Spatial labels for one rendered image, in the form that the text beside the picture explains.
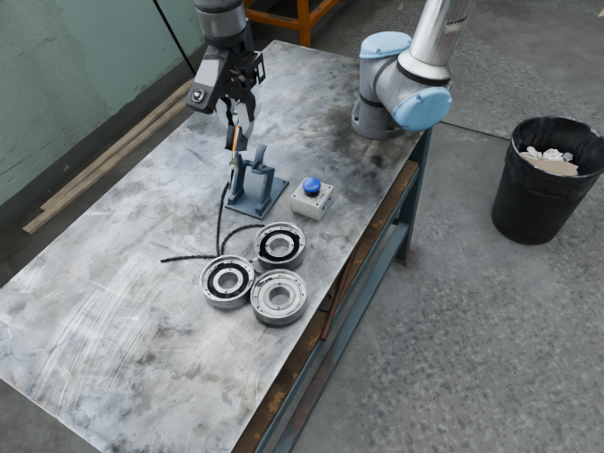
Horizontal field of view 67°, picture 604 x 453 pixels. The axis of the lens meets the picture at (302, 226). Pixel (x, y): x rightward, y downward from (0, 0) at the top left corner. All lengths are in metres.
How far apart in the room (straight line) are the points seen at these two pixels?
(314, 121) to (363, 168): 0.22
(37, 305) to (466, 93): 2.38
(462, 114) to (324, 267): 1.86
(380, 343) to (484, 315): 0.41
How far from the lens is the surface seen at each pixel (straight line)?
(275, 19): 2.97
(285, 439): 1.37
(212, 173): 1.15
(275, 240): 0.94
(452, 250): 2.00
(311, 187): 0.97
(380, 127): 1.17
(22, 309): 1.07
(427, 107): 1.00
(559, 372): 1.85
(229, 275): 0.92
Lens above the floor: 1.56
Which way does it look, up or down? 50 degrees down
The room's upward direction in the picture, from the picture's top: 6 degrees counter-clockwise
